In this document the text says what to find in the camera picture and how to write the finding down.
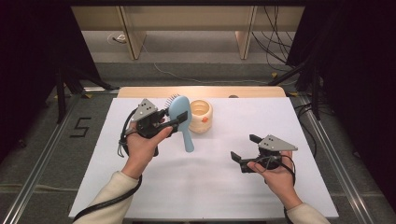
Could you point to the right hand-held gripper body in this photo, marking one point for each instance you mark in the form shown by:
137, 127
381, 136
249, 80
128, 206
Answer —
275, 143

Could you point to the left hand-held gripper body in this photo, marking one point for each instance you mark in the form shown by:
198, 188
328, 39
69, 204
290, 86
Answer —
144, 110

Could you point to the light blue hairbrush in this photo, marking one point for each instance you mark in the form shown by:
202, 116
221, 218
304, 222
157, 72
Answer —
179, 105

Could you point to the cream ribbed ceramic cup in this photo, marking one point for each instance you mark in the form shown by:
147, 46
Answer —
200, 124

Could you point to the person's right hand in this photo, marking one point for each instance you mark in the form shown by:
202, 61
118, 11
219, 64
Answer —
280, 180

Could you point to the person's left hand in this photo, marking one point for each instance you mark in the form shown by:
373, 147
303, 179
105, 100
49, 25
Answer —
140, 152

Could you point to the white board table cover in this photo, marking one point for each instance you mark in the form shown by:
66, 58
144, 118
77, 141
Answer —
202, 193

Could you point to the black metal stand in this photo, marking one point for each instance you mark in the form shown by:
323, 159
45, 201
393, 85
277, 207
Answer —
316, 93
60, 93

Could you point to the round floor socket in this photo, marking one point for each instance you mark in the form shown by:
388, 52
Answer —
119, 38

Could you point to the beige wooden desk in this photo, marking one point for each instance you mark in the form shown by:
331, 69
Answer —
186, 18

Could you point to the black curtain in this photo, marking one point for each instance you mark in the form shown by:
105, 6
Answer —
358, 62
31, 46

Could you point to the aluminium floor rail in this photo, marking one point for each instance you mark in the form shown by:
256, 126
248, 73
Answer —
34, 177
339, 168

